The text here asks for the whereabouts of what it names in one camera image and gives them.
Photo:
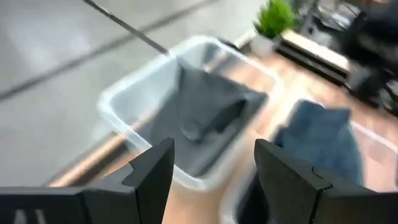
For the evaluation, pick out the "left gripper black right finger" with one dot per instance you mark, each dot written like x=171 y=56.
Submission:
x=311 y=205

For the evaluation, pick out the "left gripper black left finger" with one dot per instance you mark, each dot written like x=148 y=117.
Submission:
x=93 y=205

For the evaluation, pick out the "blue denim baseball cap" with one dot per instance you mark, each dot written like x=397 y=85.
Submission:
x=320 y=140

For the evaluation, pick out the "grey fabric hat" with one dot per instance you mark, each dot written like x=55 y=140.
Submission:
x=205 y=105

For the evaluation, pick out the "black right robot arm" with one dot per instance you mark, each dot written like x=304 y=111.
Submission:
x=373 y=40

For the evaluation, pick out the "white plant pot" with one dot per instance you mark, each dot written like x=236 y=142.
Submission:
x=262 y=46

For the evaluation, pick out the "green artificial plant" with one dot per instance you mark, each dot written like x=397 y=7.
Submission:
x=275 y=17

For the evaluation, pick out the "clear plastic storage bin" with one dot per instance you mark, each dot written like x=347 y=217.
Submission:
x=136 y=93

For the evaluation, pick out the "grey metal cart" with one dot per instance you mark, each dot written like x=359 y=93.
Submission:
x=326 y=15

